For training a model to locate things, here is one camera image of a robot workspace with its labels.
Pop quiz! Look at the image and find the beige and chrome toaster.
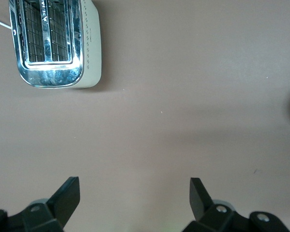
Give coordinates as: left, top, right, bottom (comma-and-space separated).
8, 0, 102, 89

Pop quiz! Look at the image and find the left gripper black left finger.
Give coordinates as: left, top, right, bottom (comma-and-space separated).
0, 176, 81, 232

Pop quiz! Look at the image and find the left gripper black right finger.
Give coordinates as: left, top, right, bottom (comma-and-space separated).
182, 177, 290, 232

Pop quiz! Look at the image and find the brown table cover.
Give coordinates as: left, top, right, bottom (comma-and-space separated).
0, 0, 290, 232

